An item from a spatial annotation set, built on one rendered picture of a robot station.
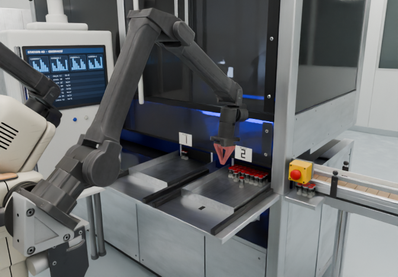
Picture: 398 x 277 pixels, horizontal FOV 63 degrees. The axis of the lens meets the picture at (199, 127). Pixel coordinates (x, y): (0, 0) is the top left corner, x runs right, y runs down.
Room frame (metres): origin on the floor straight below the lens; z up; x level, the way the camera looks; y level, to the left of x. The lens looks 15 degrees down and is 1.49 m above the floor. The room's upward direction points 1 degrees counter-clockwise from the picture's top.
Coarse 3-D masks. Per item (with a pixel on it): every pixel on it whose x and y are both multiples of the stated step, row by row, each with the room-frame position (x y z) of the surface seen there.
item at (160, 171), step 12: (168, 156) 1.63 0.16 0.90; (180, 156) 1.68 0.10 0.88; (132, 168) 1.45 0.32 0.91; (144, 168) 1.50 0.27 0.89; (156, 168) 1.51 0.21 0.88; (168, 168) 1.51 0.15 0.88; (180, 168) 1.51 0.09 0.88; (192, 168) 1.51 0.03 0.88; (204, 168) 1.46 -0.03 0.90; (144, 180) 1.37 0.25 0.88; (156, 180) 1.31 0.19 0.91; (168, 180) 1.37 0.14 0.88; (180, 180) 1.33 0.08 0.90
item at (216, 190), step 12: (228, 168) 1.47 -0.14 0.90; (204, 180) 1.33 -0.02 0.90; (216, 180) 1.36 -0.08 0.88; (228, 180) 1.36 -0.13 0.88; (192, 192) 1.18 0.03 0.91; (204, 192) 1.24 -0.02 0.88; (216, 192) 1.24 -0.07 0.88; (228, 192) 1.24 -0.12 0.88; (240, 192) 1.24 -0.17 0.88; (252, 192) 1.23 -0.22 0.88; (204, 204) 1.14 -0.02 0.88; (216, 204) 1.10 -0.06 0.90; (228, 204) 1.14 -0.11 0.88; (240, 204) 1.08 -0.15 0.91
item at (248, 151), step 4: (236, 148) 1.35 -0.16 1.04; (240, 148) 1.34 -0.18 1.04; (244, 148) 1.33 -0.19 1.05; (248, 148) 1.31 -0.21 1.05; (236, 152) 1.35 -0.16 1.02; (240, 152) 1.34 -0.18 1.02; (248, 152) 1.31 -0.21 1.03; (236, 156) 1.35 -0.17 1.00; (240, 156) 1.34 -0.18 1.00; (244, 156) 1.33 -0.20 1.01; (248, 156) 1.31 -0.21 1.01; (248, 160) 1.31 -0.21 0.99
